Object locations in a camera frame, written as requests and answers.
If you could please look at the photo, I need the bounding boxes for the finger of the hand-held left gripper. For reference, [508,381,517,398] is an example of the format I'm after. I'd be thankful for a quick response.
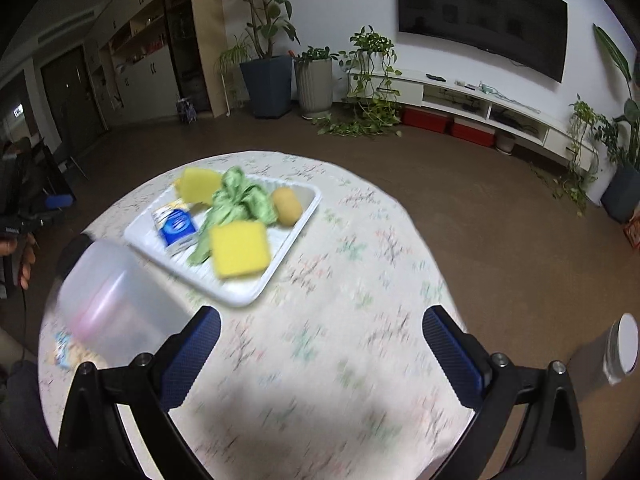
[22,193,77,231]

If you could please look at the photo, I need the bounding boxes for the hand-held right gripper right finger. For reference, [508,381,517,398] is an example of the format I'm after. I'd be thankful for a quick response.
[422,305,587,480]

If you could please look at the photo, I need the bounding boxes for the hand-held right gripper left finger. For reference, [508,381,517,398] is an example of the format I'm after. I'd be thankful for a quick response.
[59,305,222,480]

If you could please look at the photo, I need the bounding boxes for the white plastic tray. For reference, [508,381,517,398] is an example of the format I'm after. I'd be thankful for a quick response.
[123,169,322,308]

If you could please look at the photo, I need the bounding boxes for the yellow rectangular sponge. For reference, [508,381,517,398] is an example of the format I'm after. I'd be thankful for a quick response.
[177,167,223,207]
[209,221,272,279]

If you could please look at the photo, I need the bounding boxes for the dark blue tissue pack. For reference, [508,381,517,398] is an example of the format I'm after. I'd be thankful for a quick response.
[151,199,200,257]

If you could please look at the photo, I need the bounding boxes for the green satin scrunchie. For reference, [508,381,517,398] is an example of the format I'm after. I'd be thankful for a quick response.
[187,166,278,267]

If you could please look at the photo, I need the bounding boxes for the mustard egg makeup sponge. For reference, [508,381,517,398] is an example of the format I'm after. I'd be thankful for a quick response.
[271,187,303,227]

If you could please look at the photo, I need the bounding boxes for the person's left hand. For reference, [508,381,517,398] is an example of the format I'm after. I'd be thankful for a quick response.
[0,236,38,291]

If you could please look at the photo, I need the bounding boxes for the translucent plastic container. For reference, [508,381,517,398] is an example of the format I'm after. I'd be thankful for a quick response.
[56,239,193,372]

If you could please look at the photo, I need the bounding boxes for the dark door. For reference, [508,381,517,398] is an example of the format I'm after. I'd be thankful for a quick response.
[40,45,108,136]

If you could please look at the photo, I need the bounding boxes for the light blue tissue pack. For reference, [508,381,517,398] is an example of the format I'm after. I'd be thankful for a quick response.
[52,331,108,372]

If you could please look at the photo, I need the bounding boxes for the small blue floor item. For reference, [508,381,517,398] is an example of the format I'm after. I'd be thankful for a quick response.
[175,97,197,125]

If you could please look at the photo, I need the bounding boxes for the small glass jar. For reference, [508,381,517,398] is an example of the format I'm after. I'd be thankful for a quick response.
[567,312,640,403]

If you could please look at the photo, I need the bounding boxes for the person's dark trousers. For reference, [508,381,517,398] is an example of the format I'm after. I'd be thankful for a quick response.
[0,320,56,480]

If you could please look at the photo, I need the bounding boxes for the red printed box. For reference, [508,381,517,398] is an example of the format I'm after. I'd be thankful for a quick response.
[623,210,640,248]

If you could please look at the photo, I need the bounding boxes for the red storage bin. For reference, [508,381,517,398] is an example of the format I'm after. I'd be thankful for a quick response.
[401,106,449,134]
[450,119,497,148]

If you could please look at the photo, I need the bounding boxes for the small spider plant on stand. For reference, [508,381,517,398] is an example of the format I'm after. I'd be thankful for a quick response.
[216,34,253,118]

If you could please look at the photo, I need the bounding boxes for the tall plant in blue pot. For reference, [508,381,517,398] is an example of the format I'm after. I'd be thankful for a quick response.
[215,0,301,120]

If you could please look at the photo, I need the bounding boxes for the large-leaf plant in dark pot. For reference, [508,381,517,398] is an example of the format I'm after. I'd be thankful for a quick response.
[593,24,640,223]

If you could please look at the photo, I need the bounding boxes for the white television cabinet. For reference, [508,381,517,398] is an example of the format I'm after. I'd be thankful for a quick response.
[350,67,601,166]

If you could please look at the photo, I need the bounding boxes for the small leafy potted plant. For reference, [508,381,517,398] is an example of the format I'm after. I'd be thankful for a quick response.
[530,94,621,216]

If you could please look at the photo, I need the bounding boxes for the plant in grey ribbed pot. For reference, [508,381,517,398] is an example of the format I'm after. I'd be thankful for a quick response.
[292,46,341,120]

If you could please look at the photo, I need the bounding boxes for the trailing pothos plant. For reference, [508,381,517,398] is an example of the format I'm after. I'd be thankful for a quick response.
[317,25,405,138]

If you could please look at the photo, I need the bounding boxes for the white wall cupboards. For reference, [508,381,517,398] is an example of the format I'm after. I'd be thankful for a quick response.
[97,0,176,126]

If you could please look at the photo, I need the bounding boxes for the black wall television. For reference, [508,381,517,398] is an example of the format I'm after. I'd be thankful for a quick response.
[396,0,569,84]

